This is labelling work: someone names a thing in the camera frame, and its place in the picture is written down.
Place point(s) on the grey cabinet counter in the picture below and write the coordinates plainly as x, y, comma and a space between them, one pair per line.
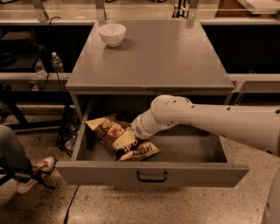
156, 56

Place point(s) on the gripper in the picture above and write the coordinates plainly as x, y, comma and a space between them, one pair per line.
137, 128

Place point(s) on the white and red sneaker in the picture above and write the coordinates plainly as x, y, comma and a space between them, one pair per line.
39, 171

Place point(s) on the grey open top drawer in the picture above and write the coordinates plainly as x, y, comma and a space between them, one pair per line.
190, 156

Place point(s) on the white ceramic bowl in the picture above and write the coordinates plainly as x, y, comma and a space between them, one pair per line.
112, 34

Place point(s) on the clear plastic water bottle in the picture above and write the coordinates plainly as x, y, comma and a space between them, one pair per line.
57, 63

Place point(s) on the black drawer handle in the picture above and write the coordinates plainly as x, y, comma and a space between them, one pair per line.
151, 178

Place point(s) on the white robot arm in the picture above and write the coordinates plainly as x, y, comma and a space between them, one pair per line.
256, 127

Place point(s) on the person leg in jeans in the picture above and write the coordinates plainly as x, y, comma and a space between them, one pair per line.
12, 153

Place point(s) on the black side table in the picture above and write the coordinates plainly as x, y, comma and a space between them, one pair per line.
20, 83

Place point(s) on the brown chip bag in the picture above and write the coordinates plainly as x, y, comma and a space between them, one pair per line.
110, 127

